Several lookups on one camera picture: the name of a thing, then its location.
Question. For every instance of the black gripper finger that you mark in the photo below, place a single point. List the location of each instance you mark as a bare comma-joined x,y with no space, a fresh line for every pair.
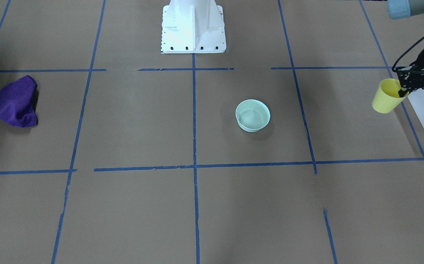
403,92

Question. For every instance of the yellow plastic cup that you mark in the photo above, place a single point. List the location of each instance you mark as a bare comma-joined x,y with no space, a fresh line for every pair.
386,96

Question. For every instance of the purple cloth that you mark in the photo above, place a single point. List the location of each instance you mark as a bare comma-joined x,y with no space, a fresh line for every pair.
16,103

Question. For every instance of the mint green bowl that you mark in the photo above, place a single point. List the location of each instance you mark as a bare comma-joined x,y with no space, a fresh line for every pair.
252,115

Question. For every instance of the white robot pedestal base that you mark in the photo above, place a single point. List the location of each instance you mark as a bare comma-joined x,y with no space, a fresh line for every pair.
193,27

